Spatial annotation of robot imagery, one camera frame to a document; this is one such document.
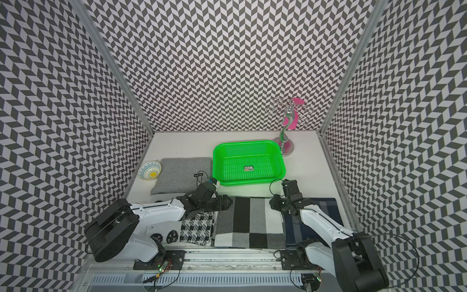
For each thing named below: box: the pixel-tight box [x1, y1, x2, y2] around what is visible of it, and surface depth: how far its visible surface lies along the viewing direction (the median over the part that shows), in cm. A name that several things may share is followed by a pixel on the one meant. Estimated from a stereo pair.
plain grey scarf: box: [150, 156, 213, 196], surface depth 96 cm
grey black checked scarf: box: [214, 197, 286, 249], surface depth 82 cm
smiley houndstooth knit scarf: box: [146, 210, 217, 246], surface depth 78 cm
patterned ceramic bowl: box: [137, 160, 162, 181], surface depth 99 cm
